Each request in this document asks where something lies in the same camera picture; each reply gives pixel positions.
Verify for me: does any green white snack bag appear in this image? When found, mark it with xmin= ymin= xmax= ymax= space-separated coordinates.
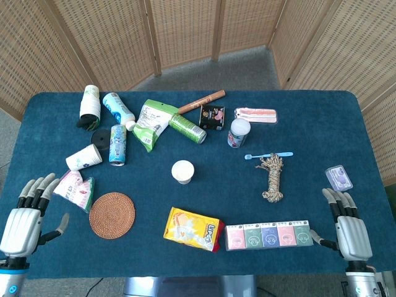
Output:
xmin=132 ymin=98 xmax=179 ymax=153

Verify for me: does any small black box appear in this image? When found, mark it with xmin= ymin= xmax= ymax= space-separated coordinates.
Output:
xmin=199 ymin=104 xmax=226 ymax=131

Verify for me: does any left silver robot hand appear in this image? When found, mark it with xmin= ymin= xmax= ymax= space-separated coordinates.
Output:
xmin=0 ymin=173 xmax=71 ymax=259

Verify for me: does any woven folding screen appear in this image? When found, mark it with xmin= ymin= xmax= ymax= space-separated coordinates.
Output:
xmin=268 ymin=0 xmax=396 ymax=186
xmin=0 ymin=0 xmax=287 ymax=121

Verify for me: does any blue white plastic bottle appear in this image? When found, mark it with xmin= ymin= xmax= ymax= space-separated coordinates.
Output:
xmin=102 ymin=92 xmax=137 ymax=132

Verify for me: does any pink blister pack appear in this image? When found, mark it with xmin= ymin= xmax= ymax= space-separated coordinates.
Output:
xmin=234 ymin=107 xmax=278 ymax=125

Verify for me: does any pink white snack bag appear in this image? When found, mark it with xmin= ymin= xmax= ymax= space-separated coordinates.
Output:
xmin=53 ymin=169 xmax=95 ymax=214

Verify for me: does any green drink can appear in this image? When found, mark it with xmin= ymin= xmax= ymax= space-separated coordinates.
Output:
xmin=168 ymin=113 xmax=207 ymax=145

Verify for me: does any beige braided rope bundle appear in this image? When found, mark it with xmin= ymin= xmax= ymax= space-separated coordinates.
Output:
xmin=255 ymin=153 xmax=285 ymax=204

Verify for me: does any blue table cloth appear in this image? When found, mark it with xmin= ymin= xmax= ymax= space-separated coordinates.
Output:
xmin=0 ymin=90 xmax=396 ymax=279

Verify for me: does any black green fabric piece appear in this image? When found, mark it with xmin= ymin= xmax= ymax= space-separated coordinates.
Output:
xmin=76 ymin=113 xmax=101 ymax=132

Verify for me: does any light blue toothbrush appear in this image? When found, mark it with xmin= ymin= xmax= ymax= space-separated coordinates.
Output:
xmin=244 ymin=151 xmax=294 ymax=161

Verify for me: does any printed white paper cup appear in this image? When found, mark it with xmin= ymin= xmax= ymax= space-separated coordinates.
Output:
xmin=65 ymin=144 xmax=103 ymax=171

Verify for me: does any brown wooden stick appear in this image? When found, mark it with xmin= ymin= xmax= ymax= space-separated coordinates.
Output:
xmin=178 ymin=89 xmax=226 ymax=114

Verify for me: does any black round disc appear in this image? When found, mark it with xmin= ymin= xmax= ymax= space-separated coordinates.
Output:
xmin=90 ymin=129 xmax=111 ymax=151

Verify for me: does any white lid purple can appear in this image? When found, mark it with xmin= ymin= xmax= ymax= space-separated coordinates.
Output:
xmin=227 ymin=118 xmax=252 ymax=149

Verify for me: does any yellow snack bag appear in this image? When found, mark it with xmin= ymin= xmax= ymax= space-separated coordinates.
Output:
xmin=163 ymin=206 xmax=226 ymax=253

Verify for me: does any plain white paper cup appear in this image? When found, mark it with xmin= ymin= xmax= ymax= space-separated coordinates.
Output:
xmin=171 ymin=159 xmax=196 ymax=185

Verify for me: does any clear purple card box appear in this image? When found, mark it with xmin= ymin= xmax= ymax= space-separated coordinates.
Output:
xmin=324 ymin=164 xmax=354 ymax=192

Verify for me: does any blue drink can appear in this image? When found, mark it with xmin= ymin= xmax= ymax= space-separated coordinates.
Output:
xmin=108 ymin=124 xmax=127 ymax=167

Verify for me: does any multicolour tissue pack row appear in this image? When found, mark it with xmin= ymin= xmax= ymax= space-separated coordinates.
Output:
xmin=225 ymin=220 xmax=314 ymax=252

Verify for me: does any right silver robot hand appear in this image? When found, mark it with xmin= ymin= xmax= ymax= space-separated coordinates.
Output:
xmin=309 ymin=187 xmax=374 ymax=262

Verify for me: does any round woven rattan coaster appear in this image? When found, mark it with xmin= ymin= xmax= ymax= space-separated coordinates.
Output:
xmin=88 ymin=192 xmax=136 ymax=239

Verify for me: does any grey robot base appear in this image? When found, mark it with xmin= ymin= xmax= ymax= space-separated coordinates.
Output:
xmin=123 ymin=274 xmax=258 ymax=297

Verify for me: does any black floor cable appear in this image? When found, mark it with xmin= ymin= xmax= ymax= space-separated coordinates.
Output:
xmin=85 ymin=277 xmax=105 ymax=297

